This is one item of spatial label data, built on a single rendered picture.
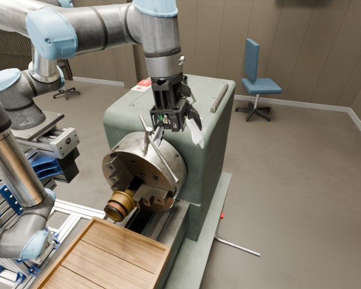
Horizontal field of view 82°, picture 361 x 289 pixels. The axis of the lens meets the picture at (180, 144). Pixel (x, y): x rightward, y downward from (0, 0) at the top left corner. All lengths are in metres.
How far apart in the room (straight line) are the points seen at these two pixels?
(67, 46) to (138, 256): 0.71
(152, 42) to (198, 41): 3.44
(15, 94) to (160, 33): 0.82
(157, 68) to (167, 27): 0.07
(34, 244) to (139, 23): 0.63
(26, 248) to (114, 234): 0.32
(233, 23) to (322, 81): 1.67
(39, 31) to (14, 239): 0.55
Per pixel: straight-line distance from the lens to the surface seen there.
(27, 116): 1.16
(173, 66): 0.44
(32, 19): 0.44
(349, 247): 2.32
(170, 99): 0.46
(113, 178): 0.76
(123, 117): 0.91
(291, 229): 2.18
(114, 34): 0.47
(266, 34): 3.77
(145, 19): 0.43
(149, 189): 0.77
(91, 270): 0.91
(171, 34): 0.43
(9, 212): 1.21
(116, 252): 0.91
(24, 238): 0.77
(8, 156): 0.69
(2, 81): 1.11
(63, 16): 0.44
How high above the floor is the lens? 1.68
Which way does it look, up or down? 38 degrees down
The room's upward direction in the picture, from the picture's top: straight up
